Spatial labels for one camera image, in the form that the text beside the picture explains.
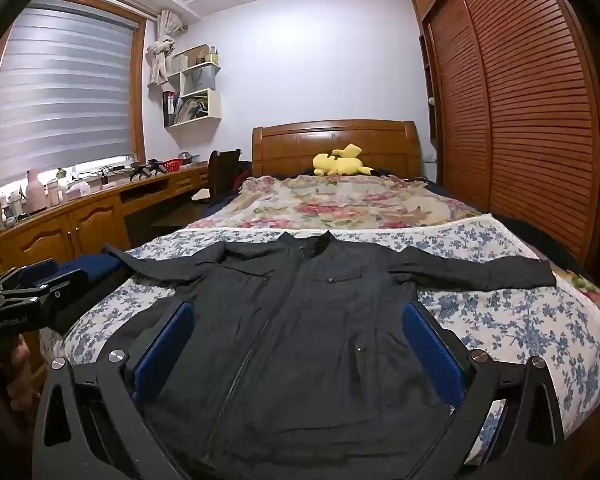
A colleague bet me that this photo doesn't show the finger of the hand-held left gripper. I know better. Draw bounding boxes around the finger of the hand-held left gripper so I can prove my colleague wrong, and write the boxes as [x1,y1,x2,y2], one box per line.
[0,260,88,293]
[0,285,88,328]

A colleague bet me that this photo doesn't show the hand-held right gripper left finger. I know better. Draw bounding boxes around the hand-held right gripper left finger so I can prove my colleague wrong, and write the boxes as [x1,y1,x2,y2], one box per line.
[32,300,196,480]

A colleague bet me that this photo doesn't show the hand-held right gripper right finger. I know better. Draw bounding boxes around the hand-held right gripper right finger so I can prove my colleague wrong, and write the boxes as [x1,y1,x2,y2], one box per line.
[402,302,566,480]

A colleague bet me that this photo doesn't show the black jacket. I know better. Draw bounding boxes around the black jacket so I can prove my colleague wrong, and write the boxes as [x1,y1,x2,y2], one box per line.
[55,230,556,480]

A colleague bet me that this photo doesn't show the person's left hand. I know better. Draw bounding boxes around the person's left hand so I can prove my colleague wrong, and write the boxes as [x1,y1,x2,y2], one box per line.
[0,332,32,377]

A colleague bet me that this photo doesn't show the dark blue folded cloth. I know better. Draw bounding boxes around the dark blue folded cloth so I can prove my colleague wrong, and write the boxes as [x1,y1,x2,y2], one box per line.
[62,254,126,286]

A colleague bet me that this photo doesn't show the wooden desk with cabinets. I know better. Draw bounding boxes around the wooden desk with cabinets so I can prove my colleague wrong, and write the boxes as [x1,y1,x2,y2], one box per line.
[0,162,211,281]

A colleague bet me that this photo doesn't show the pink vase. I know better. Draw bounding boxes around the pink vase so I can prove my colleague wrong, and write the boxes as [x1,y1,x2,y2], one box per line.
[25,169,48,211]

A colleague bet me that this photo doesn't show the blue floral bed sheet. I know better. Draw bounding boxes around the blue floral bed sheet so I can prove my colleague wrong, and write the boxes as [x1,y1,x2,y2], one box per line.
[40,215,600,466]

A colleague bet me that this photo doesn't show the person's dark clothing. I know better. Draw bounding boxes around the person's dark clothing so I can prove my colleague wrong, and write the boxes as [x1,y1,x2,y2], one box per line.
[0,360,36,480]

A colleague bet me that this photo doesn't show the dark bed cover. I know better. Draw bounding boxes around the dark bed cover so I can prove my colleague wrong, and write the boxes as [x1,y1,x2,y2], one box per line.
[490,212,596,281]

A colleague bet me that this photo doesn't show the pink floral blanket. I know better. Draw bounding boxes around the pink floral blanket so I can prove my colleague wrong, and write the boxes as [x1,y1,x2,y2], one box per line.
[202,175,483,231]

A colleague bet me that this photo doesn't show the grey striped window blind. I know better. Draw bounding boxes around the grey striped window blind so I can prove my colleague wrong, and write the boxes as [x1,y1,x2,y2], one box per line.
[0,7,136,188]

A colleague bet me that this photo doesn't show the dark chair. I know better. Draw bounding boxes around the dark chair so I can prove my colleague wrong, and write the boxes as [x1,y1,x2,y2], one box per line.
[208,148,243,201]

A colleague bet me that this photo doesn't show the yellow plush toy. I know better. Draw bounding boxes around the yellow plush toy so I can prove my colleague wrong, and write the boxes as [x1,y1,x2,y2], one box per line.
[312,144,373,177]

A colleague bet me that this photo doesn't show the wooden bed headboard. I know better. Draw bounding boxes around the wooden bed headboard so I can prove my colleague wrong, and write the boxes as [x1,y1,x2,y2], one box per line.
[251,120,421,181]

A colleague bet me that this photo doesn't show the tied beige curtain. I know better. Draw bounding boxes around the tied beige curtain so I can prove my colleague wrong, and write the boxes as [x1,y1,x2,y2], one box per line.
[146,9,188,86]

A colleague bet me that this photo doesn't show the wooden louvered wardrobe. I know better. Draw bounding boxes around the wooden louvered wardrobe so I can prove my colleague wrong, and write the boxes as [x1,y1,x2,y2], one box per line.
[410,0,600,271]

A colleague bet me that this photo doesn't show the wooden window frame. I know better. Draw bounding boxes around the wooden window frame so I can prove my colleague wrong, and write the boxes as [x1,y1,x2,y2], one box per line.
[0,0,148,196]

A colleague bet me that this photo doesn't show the white wall shelf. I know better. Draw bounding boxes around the white wall shelf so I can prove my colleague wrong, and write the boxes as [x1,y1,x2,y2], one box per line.
[162,44,222,128]

